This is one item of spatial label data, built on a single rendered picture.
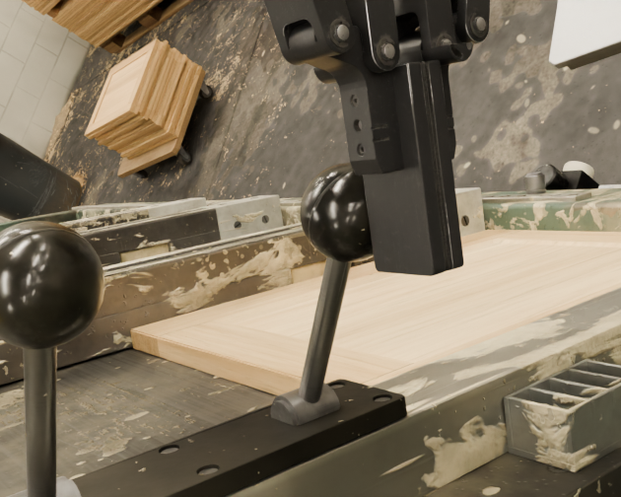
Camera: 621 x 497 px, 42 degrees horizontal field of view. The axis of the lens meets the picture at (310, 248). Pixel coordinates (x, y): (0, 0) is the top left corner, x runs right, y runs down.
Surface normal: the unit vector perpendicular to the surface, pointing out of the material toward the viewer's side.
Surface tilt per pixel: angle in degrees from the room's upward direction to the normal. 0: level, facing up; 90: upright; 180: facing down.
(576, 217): 36
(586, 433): 89
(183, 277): 90
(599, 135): 0
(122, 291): 90
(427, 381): 54
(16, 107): 90
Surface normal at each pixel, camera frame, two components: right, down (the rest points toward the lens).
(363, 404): -0.15, -0.98
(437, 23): 0.58, 0.04
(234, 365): -0.80, 0.20
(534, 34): -0.73, -0.41
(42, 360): 0.41, 0.55
